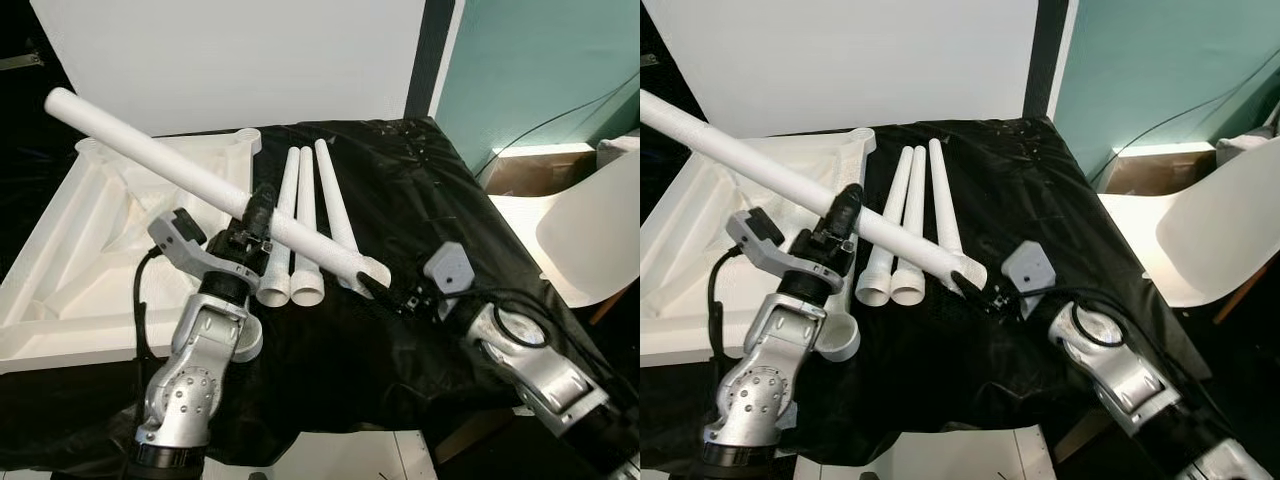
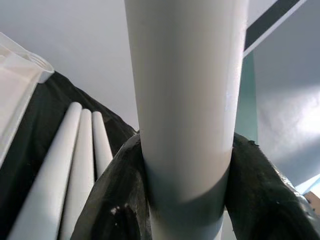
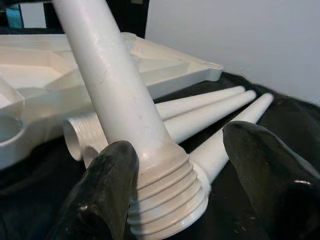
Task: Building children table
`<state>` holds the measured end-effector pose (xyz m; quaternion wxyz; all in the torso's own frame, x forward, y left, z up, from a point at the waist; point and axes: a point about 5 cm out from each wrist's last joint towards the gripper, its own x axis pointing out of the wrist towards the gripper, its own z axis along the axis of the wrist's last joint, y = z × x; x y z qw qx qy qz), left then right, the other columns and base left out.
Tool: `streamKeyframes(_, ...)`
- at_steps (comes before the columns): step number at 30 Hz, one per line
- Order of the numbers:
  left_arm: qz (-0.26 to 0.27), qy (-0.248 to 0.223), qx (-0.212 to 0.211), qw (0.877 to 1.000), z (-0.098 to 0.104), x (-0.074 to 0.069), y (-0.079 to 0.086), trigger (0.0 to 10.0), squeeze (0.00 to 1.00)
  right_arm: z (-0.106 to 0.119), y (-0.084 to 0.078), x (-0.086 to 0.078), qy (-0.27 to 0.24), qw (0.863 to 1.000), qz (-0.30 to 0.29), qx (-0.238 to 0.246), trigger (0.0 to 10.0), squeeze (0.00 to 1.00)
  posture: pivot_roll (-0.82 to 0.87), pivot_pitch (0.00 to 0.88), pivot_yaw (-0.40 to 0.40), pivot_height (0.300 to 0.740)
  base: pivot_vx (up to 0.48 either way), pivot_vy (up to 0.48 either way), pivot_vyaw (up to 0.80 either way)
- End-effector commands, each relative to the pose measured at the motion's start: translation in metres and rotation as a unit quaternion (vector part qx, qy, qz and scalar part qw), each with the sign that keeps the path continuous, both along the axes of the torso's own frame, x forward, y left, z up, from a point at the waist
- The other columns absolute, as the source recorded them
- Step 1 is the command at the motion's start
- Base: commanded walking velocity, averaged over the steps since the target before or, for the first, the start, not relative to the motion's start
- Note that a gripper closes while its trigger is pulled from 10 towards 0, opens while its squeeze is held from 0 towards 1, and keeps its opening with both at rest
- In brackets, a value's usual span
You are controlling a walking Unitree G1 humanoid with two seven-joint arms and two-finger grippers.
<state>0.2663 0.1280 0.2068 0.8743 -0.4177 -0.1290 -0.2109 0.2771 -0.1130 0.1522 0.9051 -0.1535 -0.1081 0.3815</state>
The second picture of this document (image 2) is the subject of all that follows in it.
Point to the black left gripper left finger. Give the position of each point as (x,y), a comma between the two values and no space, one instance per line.
(117,200)

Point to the white plastic table top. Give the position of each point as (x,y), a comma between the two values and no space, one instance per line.
(15,75)

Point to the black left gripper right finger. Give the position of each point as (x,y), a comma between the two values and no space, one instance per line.
(262,200)

